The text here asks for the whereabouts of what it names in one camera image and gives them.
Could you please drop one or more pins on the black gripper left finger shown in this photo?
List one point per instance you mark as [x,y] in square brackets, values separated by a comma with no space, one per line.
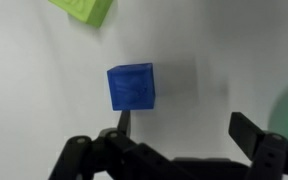
[94,153]

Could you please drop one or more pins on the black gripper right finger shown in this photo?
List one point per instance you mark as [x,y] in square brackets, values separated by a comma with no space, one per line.
[267,153]

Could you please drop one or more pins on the blue cube block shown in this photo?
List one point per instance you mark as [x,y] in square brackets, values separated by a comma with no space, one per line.
[131,87]

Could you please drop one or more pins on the lime green block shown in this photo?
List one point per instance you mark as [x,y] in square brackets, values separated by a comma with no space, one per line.
[84,10]

